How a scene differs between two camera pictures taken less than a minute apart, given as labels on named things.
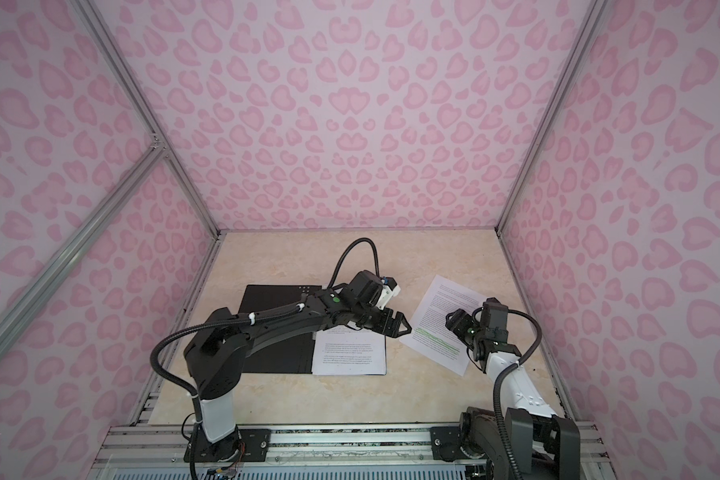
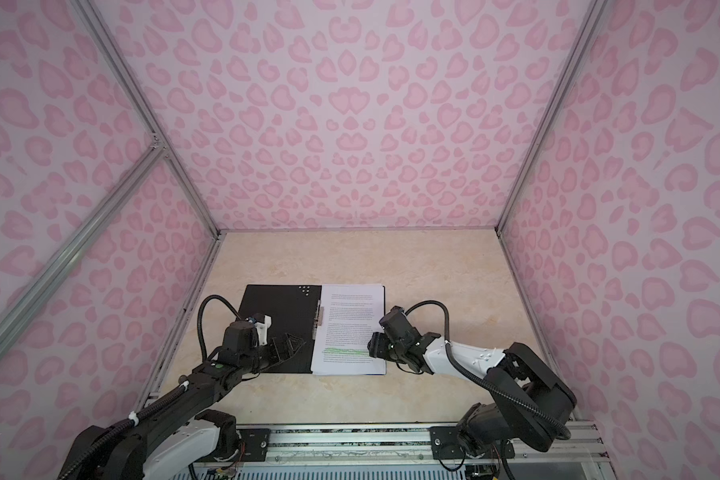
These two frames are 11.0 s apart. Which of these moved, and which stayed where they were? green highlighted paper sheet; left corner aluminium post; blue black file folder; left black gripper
Moved: green highlighted paper sheet; left black gripper
Stayed: left corner aluminium post; blue black file folder
